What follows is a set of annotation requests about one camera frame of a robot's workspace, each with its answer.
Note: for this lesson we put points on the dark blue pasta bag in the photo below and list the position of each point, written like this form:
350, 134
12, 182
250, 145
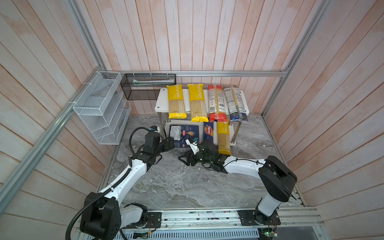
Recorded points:
182, 133

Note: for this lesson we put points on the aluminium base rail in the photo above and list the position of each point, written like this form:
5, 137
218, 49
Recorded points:
287, 223

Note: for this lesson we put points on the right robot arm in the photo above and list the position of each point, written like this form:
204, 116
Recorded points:
277, 178

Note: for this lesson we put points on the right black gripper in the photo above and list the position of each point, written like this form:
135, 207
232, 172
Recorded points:
189, 156

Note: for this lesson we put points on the black mesh basket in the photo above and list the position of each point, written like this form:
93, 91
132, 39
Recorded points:
137, 87

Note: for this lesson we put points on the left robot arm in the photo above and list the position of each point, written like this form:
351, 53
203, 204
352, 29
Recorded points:
103, 215

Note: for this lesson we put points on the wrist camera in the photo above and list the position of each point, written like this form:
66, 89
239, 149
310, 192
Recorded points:
155, 128
193, 144

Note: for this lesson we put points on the blue white-label spaghetti pack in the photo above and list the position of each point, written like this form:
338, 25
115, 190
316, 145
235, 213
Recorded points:
235, 104

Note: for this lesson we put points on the yellow Pastatime spaghetti pack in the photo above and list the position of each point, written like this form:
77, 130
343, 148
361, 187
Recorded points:
223, 134
176, 102

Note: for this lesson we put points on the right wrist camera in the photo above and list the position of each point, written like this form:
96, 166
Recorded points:
193, 144

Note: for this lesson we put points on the white two-tier shelf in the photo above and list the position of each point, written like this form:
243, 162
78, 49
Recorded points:
162, 106

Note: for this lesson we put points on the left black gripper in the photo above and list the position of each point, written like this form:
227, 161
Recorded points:
171, 142

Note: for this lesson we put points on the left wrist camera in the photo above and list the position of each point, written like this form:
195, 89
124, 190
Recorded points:
155, 128

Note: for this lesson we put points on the red spaghetti pack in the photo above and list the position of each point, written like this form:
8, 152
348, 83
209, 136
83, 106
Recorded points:
217, 111

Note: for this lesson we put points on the white wire mesh rack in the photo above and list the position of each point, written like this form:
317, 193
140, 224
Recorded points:
103, 109

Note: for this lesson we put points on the blue Barilla spaghetti box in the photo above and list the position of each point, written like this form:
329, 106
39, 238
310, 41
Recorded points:
208, 132

